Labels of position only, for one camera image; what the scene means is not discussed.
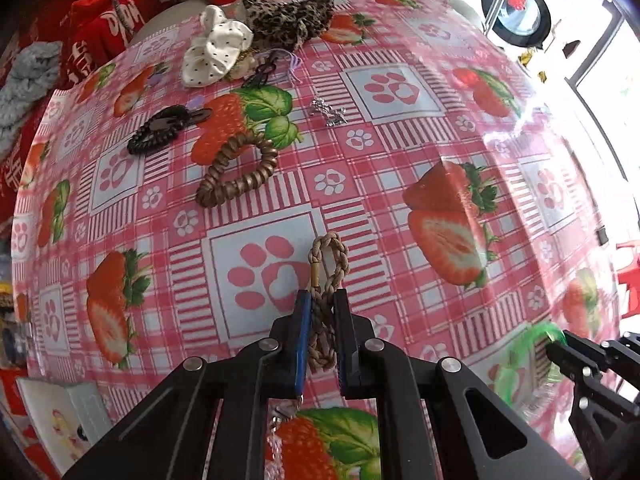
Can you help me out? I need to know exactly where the small black claw clip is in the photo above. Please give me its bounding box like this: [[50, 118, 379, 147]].
[[243, 57, 278, 86]]

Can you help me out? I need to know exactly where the silver hair clip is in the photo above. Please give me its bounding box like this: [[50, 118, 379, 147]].
[[307, 97, 348, 127]]

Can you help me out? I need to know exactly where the black coil hair tie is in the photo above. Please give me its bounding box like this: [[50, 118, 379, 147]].
[[126, 105, 193, 156]]

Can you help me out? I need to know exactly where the white polka-dot scrunchie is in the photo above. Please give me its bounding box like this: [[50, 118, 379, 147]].
[[181, 5, 255, 86]]

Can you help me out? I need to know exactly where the leopard print scrunchie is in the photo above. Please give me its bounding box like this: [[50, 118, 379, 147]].
[[242, 0, 336, 53]]

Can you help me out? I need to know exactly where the braided hanging rope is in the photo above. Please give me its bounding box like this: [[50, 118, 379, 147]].
[[102, 0, 136, 43]]

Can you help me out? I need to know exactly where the braided beige cord bracelet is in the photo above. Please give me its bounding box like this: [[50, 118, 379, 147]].
[[265, 231, 351, 480]]

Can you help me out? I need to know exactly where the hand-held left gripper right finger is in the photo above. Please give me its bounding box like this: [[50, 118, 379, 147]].
[[332, 289, 586, 480]]

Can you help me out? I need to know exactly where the red plastic stool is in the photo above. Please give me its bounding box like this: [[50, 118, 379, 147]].
[[616, 240, 640, 318]]

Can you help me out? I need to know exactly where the brown coil hair tie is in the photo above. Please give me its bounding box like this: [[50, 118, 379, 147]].
[[195, 131, 279, 209]]

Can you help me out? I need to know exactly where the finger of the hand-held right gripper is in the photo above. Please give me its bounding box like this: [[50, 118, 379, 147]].
[[545, 329, 640, 480], [602, 332, 640, 397]]

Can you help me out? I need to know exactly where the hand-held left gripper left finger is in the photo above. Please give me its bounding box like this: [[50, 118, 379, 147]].
[[62, 289, 316, 480]]

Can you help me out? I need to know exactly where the white storage box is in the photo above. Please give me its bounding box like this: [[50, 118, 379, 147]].
[[15, 377, 113, 478]]

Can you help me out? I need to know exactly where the green mesh scrunchie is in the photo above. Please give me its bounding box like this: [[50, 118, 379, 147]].
[[492, 322, 568, 411]]

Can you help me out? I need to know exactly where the strawberry print tablecloth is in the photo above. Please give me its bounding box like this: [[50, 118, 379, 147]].
[[10, 0, 626, 480]]

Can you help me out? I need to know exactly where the grey knitted cloth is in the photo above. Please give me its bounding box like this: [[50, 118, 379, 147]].
[[0, 40, 63, 158]]

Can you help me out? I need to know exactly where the red printed cushion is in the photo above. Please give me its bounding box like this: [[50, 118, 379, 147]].
[[62, 0, 180, 70]]

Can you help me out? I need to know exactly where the thin purple hair tie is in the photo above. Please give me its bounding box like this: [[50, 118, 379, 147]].
[[267, 49, 306, 83]]

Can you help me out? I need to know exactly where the round black-framed mirror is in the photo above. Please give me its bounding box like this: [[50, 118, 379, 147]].
[[481, 0, 552, 51]]

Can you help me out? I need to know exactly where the brown snap hair clip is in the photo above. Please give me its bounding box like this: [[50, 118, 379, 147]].
[[146, 108, 213, 134]]

